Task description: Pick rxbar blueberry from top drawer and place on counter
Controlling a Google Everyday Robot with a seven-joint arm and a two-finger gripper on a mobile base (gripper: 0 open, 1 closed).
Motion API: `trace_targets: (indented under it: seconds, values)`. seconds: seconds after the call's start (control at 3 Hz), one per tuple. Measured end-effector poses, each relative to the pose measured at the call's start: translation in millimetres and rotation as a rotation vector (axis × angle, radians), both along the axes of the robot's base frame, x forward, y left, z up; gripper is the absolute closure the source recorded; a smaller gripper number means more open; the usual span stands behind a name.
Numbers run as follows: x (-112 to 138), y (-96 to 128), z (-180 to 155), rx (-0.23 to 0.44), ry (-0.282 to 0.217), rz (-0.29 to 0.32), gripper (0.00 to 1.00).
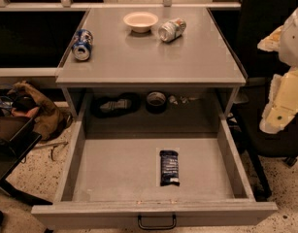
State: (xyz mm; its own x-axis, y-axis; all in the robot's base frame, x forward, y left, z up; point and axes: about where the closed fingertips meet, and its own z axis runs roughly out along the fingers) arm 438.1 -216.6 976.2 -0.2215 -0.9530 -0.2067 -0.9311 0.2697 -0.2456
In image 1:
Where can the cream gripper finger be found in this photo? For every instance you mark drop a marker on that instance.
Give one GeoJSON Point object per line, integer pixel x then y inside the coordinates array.
{"type": "Point", "coordinates": [271, 42]}

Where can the dark blue snack bar wrapper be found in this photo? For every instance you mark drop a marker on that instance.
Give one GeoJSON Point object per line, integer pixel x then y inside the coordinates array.
{"type": "Point", "coordinates": [169, 168]}

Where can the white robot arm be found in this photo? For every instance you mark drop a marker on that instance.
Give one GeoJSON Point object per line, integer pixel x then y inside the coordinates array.
{"type": "Point", "coordinates": [288, 52]}

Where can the grey open drawer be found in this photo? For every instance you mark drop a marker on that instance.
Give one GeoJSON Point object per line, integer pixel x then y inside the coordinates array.
{"type": "Point", "coordinates": [112, 175]}

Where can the grey counter cabinet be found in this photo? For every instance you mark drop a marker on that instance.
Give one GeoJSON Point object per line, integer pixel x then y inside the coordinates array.
{"type": "Point", "coordinates": [199, 64]}

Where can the black office chair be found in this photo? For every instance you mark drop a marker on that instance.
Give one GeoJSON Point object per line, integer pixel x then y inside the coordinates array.
{"type": "Point", "coordinates": [257, 19]}

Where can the white green soda can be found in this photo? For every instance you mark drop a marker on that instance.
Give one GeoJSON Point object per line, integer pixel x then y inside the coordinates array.
{"type": "Point", "coordinates": [171, 29]}

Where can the crumpled small white objects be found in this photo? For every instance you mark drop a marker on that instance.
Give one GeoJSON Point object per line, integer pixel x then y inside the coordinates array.
{"type": "Point", "coordinates": [172, 99]}

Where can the roll of dark tape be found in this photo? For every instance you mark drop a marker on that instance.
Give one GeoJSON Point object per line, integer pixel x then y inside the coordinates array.
{"type": "Point", "coordinates": [156, 102]}

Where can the white paper bowl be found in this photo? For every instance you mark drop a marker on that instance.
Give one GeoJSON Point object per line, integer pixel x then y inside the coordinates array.
{"type": "Point", "coordinates": [140, 22]}

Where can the black and grey shoe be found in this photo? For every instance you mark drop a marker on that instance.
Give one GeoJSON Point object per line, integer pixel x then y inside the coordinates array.
{"type": "Point", "coordinates": [124, 104]}

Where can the blue soda can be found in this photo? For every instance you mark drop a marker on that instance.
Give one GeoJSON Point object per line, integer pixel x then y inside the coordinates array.
{"type": "Point", "coordinates": [82, 44]}

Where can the brown cloth bag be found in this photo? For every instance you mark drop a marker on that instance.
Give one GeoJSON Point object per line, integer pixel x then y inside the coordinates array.
{"type": "Point", "coordinates": [49, 121]}

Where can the black tray on table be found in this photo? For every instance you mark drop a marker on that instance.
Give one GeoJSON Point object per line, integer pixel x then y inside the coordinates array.
{"type": "Point", "coordinates": [13, 130]}

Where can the black side table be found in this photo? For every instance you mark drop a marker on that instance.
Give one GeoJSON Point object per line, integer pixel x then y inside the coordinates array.
{"type": "Point", "coordinates": [8, 163]}

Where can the black drawer handle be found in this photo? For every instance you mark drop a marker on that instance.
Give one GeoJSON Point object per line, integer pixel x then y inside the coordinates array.
{"type": "Point", "coordinates": [150, 223]}

